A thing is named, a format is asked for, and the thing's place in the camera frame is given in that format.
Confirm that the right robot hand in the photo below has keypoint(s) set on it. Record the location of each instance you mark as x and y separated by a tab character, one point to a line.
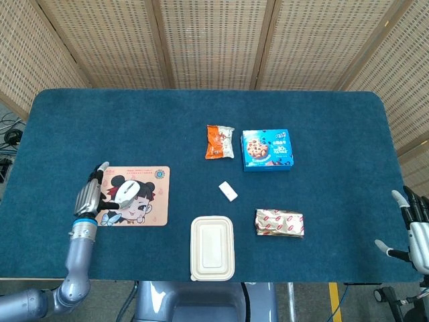
414	231

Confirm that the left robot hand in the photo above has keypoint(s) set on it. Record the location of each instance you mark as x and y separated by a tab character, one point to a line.
88	198

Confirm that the white computer mouse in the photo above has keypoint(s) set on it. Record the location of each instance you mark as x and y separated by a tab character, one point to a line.
127	192

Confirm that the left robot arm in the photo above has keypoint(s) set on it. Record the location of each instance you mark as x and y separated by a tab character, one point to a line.
75	255

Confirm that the cartoon girl mouse pad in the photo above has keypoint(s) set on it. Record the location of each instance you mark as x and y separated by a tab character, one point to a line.
147	208

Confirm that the black wheeled stand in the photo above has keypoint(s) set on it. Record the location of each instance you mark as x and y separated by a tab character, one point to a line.
402	302

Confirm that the blue table cloth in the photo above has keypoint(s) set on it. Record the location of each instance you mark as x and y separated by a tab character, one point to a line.
167	134

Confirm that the beige lunch box with lid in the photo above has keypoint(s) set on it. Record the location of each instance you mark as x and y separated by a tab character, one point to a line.
212	248

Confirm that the gold foil snack package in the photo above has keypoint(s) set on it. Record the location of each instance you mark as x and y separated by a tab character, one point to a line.
279	223

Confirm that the small white box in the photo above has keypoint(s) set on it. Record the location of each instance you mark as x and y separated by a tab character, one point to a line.
228	192

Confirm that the orange white snack bag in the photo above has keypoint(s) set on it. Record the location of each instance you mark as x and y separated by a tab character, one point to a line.
219	142

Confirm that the robot torso base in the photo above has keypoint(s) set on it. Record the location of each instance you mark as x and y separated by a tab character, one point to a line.
204	302

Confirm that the blue cookie box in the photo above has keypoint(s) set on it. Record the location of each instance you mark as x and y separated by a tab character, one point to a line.
266	151

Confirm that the woven folding screen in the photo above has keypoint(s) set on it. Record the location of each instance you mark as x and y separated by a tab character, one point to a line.
214	43

